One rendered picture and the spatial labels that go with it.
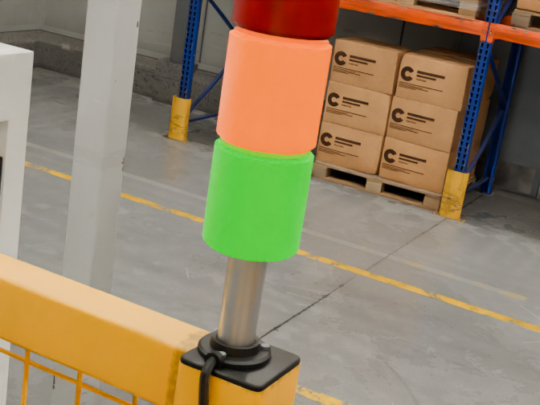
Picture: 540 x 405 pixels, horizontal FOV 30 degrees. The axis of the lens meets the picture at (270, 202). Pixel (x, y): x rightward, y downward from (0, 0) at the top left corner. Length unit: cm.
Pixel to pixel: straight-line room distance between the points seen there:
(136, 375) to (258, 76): 19
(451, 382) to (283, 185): 506
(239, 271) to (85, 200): 270
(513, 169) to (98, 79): 688
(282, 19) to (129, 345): 20
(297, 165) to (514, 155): 911
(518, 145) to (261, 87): 911
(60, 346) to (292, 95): 21
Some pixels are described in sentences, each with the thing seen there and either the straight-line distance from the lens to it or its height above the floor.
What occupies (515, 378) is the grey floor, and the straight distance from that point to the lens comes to 576.
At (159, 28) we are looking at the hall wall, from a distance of 1117.
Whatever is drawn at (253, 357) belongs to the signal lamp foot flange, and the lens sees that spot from 53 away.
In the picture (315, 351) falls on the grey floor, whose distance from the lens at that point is 554.
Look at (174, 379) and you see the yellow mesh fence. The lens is 55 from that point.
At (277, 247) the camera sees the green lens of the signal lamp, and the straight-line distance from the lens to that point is 49.
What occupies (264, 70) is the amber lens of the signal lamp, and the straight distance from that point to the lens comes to 47.
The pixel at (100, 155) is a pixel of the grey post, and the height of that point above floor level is 149.
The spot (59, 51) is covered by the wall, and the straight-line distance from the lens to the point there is 1185.
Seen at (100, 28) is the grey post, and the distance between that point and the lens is 308.
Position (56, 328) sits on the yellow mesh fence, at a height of 208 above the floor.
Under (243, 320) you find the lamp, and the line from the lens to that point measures 52.
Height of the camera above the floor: 233
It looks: 17 degrees down
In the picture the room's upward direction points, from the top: 9 degrees clockwise
